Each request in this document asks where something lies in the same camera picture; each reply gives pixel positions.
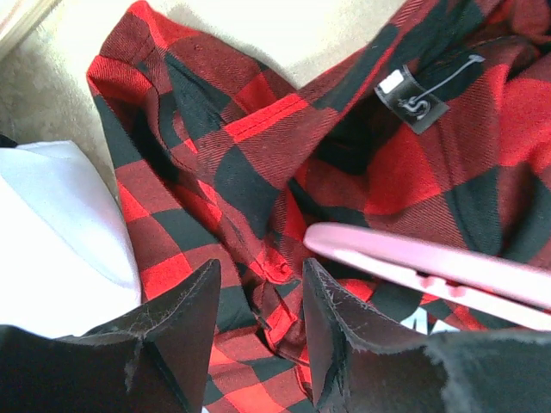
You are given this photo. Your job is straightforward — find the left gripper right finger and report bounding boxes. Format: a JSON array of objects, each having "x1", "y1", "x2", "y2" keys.
[{"x1": 303, "y1": 259, "x2": 550, "y2": 412}]

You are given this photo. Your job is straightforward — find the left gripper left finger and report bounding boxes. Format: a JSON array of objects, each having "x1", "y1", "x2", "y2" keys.
[{"x1": 1, "y1": 260, "x2": 221, "y2": 412}]

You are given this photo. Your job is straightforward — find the pink plastic hanger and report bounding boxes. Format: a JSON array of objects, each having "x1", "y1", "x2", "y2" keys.
[{"x1": 303, "y1": 223, "x2": 550, "y2": 309}]

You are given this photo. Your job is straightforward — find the red black plaid shirt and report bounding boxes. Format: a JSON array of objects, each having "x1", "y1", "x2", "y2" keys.
[{"x1": 87, "y1": 1, "x2": 550, "y2": 412}]

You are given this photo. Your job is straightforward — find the white hanging shirt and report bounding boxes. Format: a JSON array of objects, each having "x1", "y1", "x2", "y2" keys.
[{"x1": 1, "y1": 140, "x2": 142, "y2": 338}]

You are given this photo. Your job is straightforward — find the black hanging garment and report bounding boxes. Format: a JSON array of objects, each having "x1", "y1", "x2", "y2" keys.
[{"x1": 0, "y1": 134, "x2": 17, "y2": 148}]

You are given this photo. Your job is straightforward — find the wooden clothes rack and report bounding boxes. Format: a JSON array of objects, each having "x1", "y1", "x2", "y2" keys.
[{"x1": 0, "y1": 0, "x2": 57, "y2": 59}]

